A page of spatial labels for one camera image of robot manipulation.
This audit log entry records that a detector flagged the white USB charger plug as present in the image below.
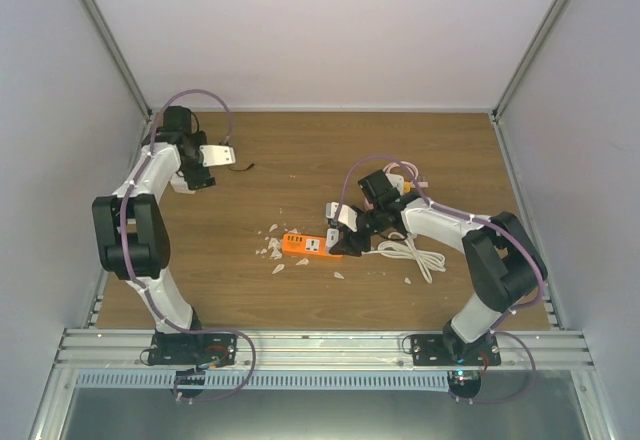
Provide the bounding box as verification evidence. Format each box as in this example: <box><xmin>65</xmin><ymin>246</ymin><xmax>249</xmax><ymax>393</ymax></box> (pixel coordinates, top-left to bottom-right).
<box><xmin>325</xmin><ymin>228</ymin><xmax>340</xmax><ymax>252</ymax></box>

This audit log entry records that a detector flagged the white tiger cube plug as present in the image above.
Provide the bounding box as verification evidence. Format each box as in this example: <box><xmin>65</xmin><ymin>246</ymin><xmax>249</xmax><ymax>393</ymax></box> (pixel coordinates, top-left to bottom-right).
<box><xmin>170</xmin><ymin>175</ymin><xmax>195</xmax><ymax>194</ymax></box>

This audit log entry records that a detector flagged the white power strip cable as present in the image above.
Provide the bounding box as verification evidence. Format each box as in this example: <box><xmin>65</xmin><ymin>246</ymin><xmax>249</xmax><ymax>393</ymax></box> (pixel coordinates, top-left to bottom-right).
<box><xmin>359</xmin><ymin>237</ymin><xmax>448</xmax><ymax>282</ymax></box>

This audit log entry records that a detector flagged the orange power strip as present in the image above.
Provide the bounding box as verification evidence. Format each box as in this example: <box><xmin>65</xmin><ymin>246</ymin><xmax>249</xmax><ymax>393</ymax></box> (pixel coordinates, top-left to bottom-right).
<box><xmin>281</xmin><ymin>232</ymin><xmax>341</xmax><ymax>258</ymax></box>

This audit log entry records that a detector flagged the pink cable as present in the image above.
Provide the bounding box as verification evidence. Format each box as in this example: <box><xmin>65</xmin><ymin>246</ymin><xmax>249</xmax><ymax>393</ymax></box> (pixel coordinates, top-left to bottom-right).
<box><xmin>384</xmin><ymin>160</ymin><xmax>430</xmax><ymax>190</ymax></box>

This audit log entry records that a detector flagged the black power adapter with cable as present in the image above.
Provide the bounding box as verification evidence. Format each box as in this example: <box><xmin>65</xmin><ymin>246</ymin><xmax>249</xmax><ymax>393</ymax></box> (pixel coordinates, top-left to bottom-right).
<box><xmin>228</xmin><ymin>162</ymin><xmax>255</xmax><ymax>173</ymax></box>

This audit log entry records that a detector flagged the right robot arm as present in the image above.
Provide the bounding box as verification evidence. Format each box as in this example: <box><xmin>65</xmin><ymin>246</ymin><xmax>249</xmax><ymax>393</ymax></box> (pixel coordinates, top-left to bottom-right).
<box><xmin>325</xmin><ymin>170</ymin><xmax>548</xmax><ymax>365</ymax></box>

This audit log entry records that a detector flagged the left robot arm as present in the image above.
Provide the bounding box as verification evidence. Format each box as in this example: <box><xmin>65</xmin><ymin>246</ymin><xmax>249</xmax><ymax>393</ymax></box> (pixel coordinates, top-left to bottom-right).
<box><xmin>92</xmin><ymin>106</ymin><xmax>216</xmax><ymax>364</ymax></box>

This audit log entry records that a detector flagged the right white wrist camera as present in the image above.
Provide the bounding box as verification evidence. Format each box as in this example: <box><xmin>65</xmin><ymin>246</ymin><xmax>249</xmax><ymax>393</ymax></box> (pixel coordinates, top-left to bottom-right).
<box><xmin>325</xmin><ymin>202</ymin><xmax>358</xmax><ymax>220</ymax></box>

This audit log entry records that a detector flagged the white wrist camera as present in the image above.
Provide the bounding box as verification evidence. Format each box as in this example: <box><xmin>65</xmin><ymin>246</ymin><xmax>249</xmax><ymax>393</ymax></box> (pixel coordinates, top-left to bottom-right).
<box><xmin>199</xmin><ymin>145</ymin><xmax>236</xmax><ymax>168</ymax></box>
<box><xmin>325</xmin><ymin>202</ymin><xmax>358</xmax><ymax>220</ymax></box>

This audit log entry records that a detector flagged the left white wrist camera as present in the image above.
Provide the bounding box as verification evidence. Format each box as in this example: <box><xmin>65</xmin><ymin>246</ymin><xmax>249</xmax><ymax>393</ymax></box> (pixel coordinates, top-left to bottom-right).
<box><xmin>199</xmin><ymin>145</ymin><xmax>236</xmax><ymax>168</ymax></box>

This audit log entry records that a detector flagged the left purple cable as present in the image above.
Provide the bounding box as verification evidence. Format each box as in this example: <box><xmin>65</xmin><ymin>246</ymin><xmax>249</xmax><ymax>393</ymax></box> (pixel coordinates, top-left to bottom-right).
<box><xmin>119</xmin><ymin>88</ymin><xmax>258</xmax><ymax>405</ymax></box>

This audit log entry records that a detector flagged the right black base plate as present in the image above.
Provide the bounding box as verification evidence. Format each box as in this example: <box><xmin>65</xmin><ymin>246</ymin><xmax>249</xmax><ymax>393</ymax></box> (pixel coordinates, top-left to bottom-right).
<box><xmin>400</xmin><ymin>333</ymin><xmax>502</xmax><ymax>367</ymax></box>

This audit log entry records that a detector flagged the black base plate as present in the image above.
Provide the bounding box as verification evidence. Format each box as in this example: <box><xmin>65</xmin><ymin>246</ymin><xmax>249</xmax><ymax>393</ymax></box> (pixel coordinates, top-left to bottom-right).
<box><xmin>139</xmin><ymin>332</ymin><xmax>237</xmax><ymax>369</ymax></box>
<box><xmin>400</xmin><ymin>333</ymin><xmax>502</xmax><ymax>367</ymax></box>

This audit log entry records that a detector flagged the grey slotted cable duct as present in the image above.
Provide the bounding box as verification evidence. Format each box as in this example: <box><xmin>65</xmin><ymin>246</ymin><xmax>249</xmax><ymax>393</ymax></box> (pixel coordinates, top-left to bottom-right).
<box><xmin>76</xmin><ymin>369</ymin><xmax>449</xmax><ymax>392</ymax></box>

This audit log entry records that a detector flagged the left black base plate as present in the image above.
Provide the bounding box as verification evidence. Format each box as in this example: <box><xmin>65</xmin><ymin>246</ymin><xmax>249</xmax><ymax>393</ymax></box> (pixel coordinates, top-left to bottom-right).
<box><xmin>139</xmin><ymin>332</ymin><xmax>237</xmax><ymax>369</ymax></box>

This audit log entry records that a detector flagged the left aluminium corner post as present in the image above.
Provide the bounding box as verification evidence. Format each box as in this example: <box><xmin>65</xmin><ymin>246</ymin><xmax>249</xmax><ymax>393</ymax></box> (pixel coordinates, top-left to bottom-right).
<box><xmin>79</xmin><ymin>0</ymin><xmax>151</xmax><ymax>120</ymax></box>

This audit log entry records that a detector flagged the aluminium corner post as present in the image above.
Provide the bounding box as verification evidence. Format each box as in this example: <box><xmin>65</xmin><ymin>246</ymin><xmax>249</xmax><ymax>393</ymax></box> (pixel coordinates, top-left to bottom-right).
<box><xmin>489</xmin><ymin>0</ymin><xmax>571</xmax><ymax>123</ymax></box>
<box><xmin>79</xmin><ymin>0</ymin><xmax>151</xmax><ymax>120</ymax></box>

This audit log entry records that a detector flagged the aluminium rail front frame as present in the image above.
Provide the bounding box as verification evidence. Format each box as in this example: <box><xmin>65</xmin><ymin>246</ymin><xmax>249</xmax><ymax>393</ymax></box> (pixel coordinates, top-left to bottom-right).
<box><xmin>54</xmin><ymin>329</ymin><xmax>595</xmax><ymax>371</ymax></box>

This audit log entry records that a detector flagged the right aluminium corner post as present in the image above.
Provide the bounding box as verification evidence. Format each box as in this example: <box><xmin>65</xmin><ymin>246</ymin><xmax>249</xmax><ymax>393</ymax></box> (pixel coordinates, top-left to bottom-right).
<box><xmin>489</xmin><ymin>0</ymin><xmax>571</xmax><ymax>123</ymax></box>

